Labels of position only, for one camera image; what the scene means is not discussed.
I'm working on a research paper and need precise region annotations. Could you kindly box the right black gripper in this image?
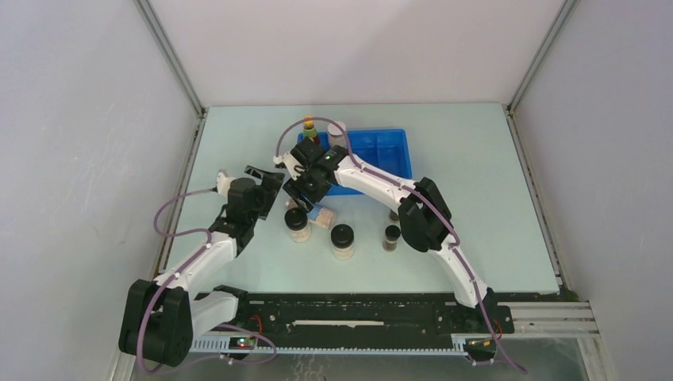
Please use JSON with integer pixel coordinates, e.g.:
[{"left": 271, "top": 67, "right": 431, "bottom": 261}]
[{"left": 283, "top": 167, "right": 333, "bottom": 216}]

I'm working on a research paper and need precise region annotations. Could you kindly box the red sauce bottle green label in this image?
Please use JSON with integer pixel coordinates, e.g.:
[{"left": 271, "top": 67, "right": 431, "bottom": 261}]
[{"left": 303, "top": 119, "right": 320, "bottom": 144}]

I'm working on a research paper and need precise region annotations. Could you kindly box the silver lid jar front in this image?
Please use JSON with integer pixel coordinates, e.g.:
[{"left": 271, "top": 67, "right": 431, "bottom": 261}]
[{"left": 286, "top": 198, "right": 337, "bottom": 229}]

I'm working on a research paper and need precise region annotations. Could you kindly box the silver lid jar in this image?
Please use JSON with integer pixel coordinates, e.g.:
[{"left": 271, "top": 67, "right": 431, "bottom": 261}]
[
  {"left": 286, "top": 198, "right": 337, "bottom": 229},
  {"left": 327, "top": 121, "right": 348, "bottom": 149}
]

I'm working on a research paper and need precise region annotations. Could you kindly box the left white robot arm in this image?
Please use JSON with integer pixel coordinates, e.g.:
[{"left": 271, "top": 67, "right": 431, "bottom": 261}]
[{"left": 118, "top": 166, "right": 284, "bottom": 367}]

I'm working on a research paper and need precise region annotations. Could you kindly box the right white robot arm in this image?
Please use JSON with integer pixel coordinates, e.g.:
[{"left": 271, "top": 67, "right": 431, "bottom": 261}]
[{"left": 274, "top": 139, "right": 494, "bottom": 332}]

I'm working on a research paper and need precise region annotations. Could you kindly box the black lid jar left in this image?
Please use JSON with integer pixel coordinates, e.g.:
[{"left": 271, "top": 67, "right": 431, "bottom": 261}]
[{"left": 284, "top": 207, "right": 311, "bottom": 243}]

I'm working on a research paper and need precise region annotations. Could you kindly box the black lid jar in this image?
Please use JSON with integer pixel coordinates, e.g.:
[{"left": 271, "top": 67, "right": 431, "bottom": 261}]
[
  {"left": 284, "top": 207, "right": 311, "bottom": 243},
  {"left": 330, "top": 224, "right": 355, "bottom": 260}
]

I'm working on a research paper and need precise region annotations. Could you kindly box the blue plastic bin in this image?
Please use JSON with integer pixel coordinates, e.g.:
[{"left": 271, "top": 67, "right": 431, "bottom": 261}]
[{"left": 297, "top": 129, "right": 413, "bottom": 197}]

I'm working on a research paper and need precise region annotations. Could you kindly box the black lid jar front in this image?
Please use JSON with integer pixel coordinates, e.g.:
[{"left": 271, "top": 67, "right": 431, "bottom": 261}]
[{"left": 330, "top": 224, "right": 355, "bottom": 260}]

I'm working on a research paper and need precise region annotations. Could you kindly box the small dark bottle rear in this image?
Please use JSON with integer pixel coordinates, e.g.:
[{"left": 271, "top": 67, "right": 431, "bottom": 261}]
[{"left": 389, "top": 210, "right": 399, "bottom": 224}]

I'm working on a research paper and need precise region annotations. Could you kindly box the small dark bottle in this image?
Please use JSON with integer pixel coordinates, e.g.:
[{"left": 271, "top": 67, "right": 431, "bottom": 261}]
[
  {"left": 389, "top": 210, "right": 399, "bottom": 224},
  {"left": 383, "top": 225, "right": 401, "bottom": 252}
]

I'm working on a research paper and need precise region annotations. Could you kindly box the small dark bottle front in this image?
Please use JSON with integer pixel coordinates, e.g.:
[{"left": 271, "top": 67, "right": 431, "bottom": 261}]
[{"left": 383, "top": 225, "right": 401, "bottom": 252}]

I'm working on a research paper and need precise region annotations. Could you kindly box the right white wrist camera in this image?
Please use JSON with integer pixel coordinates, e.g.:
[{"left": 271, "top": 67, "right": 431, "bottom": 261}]
[{"left": 273, "top": 152, "right": 303, "bottom": 180}]

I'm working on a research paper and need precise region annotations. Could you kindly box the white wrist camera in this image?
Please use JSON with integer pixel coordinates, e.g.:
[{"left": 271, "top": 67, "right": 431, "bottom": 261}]
[
  {"left": 215, "top": 169, "right": 237, "bottom": 198},
  {"left": 273, "top": 152, "right": 303, "bottom": 180}
]

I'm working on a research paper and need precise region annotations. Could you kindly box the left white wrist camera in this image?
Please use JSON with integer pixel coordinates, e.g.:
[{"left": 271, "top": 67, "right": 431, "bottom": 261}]
[{"left": 215, "top": 169, "right": 237, "bottom": 198}]

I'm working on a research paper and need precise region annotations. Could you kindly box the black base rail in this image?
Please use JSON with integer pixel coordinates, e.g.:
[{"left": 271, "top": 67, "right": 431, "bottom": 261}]
[{"left": 230, "top": 293, "right": 514, "bottom": 350}]

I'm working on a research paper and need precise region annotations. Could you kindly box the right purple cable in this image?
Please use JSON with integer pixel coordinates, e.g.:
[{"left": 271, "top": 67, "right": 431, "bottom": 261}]
[{"left": 274, "top": 117, "right": 527, "bottom": 375}]

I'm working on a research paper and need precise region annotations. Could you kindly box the white slotted cable duct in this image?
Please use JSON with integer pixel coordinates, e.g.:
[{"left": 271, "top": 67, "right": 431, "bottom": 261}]
[{"left": 189, "top": 336, "right": 477, "bottom": 356}]

